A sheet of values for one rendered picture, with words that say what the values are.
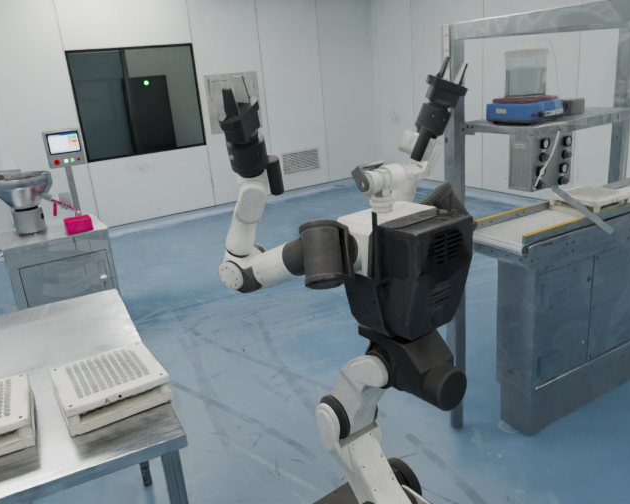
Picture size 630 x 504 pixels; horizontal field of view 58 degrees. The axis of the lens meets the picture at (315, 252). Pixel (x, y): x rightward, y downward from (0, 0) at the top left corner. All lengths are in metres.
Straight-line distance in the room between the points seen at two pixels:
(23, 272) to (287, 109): 4.52
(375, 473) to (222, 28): 6.01
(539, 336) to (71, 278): 2.82
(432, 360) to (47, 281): 2.92
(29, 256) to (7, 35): 3.22
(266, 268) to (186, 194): 5.68
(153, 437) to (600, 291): 2.09
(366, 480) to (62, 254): 2.64
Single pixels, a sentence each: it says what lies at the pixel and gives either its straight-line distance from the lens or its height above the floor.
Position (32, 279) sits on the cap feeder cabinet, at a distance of 3.95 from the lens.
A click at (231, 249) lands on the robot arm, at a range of 1.48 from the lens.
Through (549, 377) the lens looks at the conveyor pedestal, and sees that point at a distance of 2.76.
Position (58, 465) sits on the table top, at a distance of 1.40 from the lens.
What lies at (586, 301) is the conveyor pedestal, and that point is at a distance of 2.79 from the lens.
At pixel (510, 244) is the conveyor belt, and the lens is 2.31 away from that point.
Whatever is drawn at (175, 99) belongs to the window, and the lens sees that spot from 6.96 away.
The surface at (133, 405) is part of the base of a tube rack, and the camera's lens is 1.48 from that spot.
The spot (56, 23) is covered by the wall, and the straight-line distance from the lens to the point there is 6.72.
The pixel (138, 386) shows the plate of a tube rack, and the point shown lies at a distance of 1.46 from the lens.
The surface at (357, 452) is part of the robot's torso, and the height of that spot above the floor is 0.48.
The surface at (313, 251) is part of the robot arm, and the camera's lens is 1.29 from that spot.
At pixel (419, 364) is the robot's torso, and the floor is 0.92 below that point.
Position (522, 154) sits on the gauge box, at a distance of 2.18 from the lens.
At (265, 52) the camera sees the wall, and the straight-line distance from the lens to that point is 7.42.
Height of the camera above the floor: 1.65
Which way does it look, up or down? 18 degrees down
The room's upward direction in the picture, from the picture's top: 5 degrees counter-clockwise
